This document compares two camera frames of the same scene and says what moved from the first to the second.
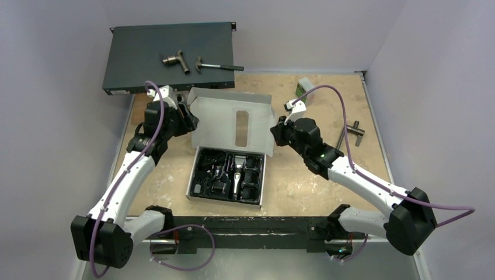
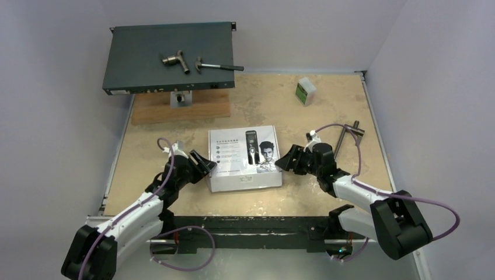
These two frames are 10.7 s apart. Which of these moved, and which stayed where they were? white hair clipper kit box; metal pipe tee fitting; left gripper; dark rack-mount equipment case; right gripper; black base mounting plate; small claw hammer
Moved: white hair clipper kit box; right gripper; left gripper
Stayed: dark rack-mount equipment case; metal pipe tee fitting; black base mounting plate; small claw hammer
